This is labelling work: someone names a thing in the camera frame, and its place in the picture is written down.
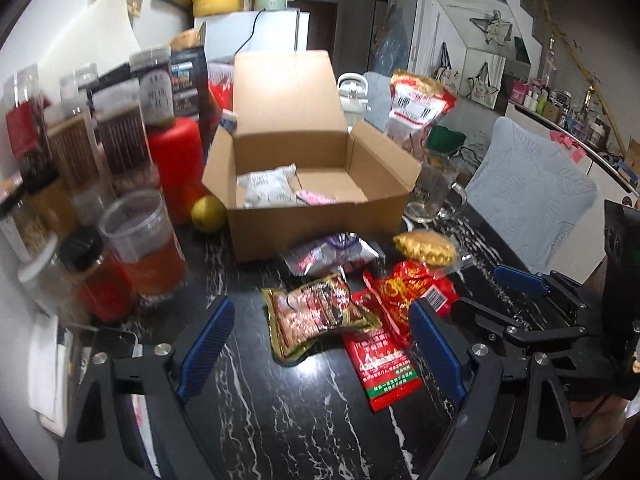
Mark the small pink packet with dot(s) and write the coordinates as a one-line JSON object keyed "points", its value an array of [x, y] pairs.
{"points": [[315, 196]]}

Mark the black lid red jar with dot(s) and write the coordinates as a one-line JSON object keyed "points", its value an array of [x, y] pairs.
{"points": [[97, 282]]}

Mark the white tissue pack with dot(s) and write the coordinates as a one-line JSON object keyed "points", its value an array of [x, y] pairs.
{"points": [[47, 365]]}

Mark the canvas tote bag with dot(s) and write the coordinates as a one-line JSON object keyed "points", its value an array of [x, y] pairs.
{"points": [[445, 72]]}

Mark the blue plastic hanging bag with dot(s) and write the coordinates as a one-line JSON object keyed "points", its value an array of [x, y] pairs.
{"points": [[395, 35]]}

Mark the wide orange label jar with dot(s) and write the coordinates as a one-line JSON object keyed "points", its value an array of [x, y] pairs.
{"points": [[145, 252]]}

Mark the light blue chair cushion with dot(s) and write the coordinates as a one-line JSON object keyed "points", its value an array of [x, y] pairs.
{"points": [[530, 195]]}

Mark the red yellow snack packet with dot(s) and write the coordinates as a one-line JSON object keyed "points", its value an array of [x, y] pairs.
{"points": [[400, 290]]}

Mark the small blue white bottle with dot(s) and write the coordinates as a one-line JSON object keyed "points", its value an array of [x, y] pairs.
{"points": [[229, 122]]}

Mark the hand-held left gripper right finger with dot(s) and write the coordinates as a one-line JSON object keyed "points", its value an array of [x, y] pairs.
{"points": [[437, 350]]}

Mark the brown door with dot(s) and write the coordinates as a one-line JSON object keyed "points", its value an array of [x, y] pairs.
{"points": [[322, 25]]}

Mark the glass mug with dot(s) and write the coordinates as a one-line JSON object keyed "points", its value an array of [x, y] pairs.
{"points": [[435, 192]]}

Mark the small nut jar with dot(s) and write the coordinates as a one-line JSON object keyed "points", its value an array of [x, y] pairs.
{"points": [[20, 212]]}

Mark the clear lid oat jar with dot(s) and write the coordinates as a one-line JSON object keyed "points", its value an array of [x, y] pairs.
{"points": [[45, 280]]}

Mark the green bag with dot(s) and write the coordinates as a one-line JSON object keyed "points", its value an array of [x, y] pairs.
{"points": [[445, 140]]}

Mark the white bread snack packet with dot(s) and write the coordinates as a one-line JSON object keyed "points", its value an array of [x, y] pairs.
{"points": [[265, 187]]}

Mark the white water bottle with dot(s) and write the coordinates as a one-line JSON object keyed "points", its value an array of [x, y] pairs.
{"points": [[352, 92]]}

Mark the dark label clear jar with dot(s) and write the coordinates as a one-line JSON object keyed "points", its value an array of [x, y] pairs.
{"points": [[120, 137]]}

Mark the row of cosmetic bottles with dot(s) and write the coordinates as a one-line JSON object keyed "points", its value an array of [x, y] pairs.
{"points": [[565, 107]]}

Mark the silver purple snack packet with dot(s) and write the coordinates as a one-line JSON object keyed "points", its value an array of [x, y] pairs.
{"points": [[332, 255]]}

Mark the smartphone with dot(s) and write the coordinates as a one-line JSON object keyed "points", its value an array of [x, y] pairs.
{"points": [[107, 342]]}

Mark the black label tall jar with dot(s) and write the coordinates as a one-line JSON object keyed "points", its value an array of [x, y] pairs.
{"points": [[152, 90]]}

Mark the brown label clear jar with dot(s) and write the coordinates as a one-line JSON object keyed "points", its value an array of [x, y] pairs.
{"points": [[75, 147]]}

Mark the white star print tote bag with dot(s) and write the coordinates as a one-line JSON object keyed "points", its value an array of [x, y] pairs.
{"points": [[482, 85]]}

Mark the red plastic bag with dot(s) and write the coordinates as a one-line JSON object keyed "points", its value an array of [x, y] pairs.
{"points": [[220, 91]]}

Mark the large red white nut bag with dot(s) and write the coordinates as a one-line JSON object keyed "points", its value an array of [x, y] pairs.
{"points": [[415, 110]]}

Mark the brown cardboard box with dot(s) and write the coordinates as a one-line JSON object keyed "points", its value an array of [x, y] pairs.
{"points": [[310, 225]]}

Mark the green gold snack packet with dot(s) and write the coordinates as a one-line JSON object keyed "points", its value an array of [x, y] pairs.
{"points": [[312, 317]]}

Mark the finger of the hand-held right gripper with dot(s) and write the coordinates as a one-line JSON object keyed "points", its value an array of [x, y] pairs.
{"points": [[520, 280], [520, 332]]}

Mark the clear waffle packet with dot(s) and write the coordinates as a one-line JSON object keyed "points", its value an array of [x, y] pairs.
{"points": [[425, 249]]}

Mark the red label clear jar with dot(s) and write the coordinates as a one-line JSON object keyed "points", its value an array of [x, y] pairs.
{"points": [[25, 115]]}

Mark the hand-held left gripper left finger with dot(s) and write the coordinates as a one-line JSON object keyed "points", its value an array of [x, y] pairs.
{"points": [[205, 350]]}

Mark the yellow fruit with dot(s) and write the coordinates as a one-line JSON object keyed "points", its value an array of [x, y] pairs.
{"points": [[209, 213]]}

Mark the red canister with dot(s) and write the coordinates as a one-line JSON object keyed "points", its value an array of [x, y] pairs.
{"points": [[175, 170]]}

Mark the clear jar dark contents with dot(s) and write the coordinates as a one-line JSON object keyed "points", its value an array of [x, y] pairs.
{"points": [[80, 79]]}

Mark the white board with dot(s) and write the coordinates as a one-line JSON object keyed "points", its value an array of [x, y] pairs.
{"points": [[95, 30]]}

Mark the white refrigerator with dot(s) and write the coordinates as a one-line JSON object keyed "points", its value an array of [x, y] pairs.
{"points": [[225, 32]]}

